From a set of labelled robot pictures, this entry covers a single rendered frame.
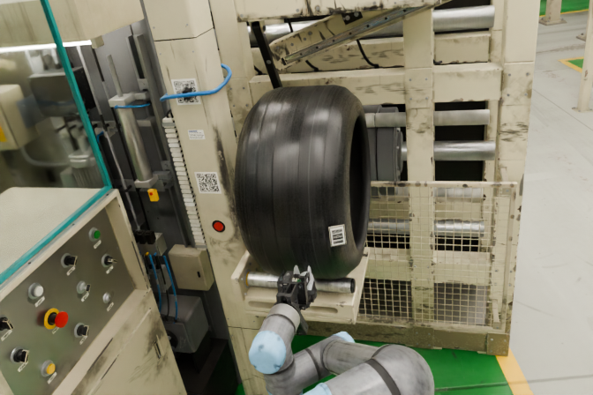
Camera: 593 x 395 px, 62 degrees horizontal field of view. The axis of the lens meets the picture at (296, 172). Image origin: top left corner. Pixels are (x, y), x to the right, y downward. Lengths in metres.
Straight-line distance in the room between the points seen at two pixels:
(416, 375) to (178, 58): 0.99
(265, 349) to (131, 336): 0.67
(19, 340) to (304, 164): 0.79
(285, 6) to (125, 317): 1.05
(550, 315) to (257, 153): 1.96
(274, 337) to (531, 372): 1.66
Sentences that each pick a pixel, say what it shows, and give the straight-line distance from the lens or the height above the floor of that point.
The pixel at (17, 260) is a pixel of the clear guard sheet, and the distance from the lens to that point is 1.31.
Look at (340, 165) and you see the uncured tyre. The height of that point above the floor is 1.34.
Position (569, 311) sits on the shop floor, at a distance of 2.88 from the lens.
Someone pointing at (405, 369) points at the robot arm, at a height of 1.28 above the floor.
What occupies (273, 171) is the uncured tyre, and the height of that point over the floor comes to 1.34.
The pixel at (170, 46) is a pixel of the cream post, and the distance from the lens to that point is 1.40.
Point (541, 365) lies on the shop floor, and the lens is 2.59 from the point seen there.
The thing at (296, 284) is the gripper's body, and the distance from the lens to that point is 1.21.
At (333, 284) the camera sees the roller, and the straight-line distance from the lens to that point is 1.51.
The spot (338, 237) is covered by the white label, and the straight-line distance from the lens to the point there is 1.26.
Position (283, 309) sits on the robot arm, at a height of 1.11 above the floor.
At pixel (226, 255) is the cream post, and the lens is 1.66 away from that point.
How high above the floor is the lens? 1.89
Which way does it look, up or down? 27 degrees down
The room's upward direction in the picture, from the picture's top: 8 degrees counter-clockwise
